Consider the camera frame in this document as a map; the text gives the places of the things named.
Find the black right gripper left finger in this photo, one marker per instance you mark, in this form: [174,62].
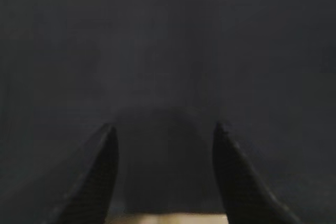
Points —
[89,199]

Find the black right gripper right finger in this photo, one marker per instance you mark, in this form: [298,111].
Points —
[245,198]

